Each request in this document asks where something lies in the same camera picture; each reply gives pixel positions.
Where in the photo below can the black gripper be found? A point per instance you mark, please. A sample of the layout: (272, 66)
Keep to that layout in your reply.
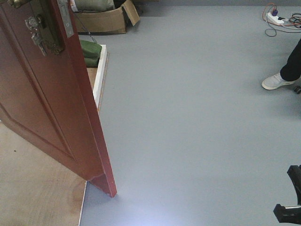
(291, 214)

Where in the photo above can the reddish brown wooden door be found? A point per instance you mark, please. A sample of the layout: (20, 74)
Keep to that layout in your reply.
(48, 99)

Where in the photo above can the keys in door lock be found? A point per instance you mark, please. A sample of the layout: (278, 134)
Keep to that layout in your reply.
(32, 25)

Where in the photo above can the seated person in black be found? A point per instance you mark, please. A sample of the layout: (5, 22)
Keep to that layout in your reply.
(288, 74)

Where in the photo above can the white power strip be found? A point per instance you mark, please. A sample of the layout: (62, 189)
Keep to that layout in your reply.
(273, 18)

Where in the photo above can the lower green sandbag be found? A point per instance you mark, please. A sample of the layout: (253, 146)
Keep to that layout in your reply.
(91, 62)

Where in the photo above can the green sandbag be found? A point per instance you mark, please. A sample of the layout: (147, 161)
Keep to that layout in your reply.
(90, 49)
(91, 62)

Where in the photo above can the plywood base board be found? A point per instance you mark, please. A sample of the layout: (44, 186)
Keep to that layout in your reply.
(35, 189)

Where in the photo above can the upper green sandbag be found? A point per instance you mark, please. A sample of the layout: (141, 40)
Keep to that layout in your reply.
(90, 49)

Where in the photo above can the open flat cardboard box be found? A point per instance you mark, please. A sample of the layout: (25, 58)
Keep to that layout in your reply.
(110, 22)

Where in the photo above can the olive green woven sack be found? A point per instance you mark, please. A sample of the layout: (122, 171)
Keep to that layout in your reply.
(95, 5)

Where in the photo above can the white wooden door frame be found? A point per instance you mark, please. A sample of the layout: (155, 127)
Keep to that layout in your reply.
(100, 76)

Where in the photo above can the brass door handle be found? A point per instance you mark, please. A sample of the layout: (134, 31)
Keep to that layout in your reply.
(17, 3)

